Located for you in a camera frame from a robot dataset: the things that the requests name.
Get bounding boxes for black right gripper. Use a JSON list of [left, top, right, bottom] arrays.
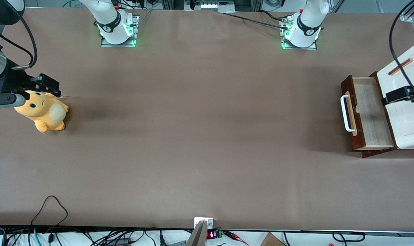
[[0, 60, 62, 98]]

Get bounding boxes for dark wood drawer with handle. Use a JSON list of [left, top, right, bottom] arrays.
[[341, 75, 396, 151]]

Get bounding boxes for white drawer handle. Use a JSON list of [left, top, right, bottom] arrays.
[[340, 95, 356, 133]]

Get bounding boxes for light wood handle backing strip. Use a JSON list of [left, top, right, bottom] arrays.
[[345, 91, 358, 137]]

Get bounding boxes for orange plush toy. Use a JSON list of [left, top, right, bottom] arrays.
[[14, 90, 69, 134]]

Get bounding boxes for white plastic lidded box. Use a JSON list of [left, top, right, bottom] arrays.
[[377, 36, 414, 150]]

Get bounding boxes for black power adapter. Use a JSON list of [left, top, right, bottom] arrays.
[[106, 237, 132, 246]]

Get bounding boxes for white power strip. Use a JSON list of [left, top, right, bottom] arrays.
[[184, 0, 235, 11]]

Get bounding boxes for brown cardboard box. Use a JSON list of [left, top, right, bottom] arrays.
[[260, 232, 287, 246]]

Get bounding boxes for grey metal bar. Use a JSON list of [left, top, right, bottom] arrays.
[[186, 220, 207, 246]]

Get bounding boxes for red clip leads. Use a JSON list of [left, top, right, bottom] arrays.
[[222, 230, 249, 246]]

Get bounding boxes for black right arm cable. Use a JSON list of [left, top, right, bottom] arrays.
[[0, 14, 38, 70]]

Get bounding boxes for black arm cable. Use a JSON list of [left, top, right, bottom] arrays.
[[0, 14, 38, 70], [389, 0, 414, 99]]

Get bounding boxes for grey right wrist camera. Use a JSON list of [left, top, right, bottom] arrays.
[[0, 93, 26, 110]]

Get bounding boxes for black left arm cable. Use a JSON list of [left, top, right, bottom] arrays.
[[389, 0, 414, 99]]

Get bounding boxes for aluminium frame profile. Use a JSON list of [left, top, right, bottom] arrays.
[[400, 0, 414, 23]]

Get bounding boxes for looped thin black cable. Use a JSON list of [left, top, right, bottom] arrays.
[[30, 195, 68, 227]]

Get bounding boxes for coiled black cable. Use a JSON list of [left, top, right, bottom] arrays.
[[332, 231, 365, 243]]

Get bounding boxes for thick black table cable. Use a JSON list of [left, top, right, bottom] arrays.
[[260, 10, 291, 22]]

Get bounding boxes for thin black table cable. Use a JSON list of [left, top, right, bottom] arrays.
[[224, 12, 290, 30]]

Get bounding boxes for white mounting bracket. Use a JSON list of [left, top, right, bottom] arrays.
[[194, 217, 214, 230]]

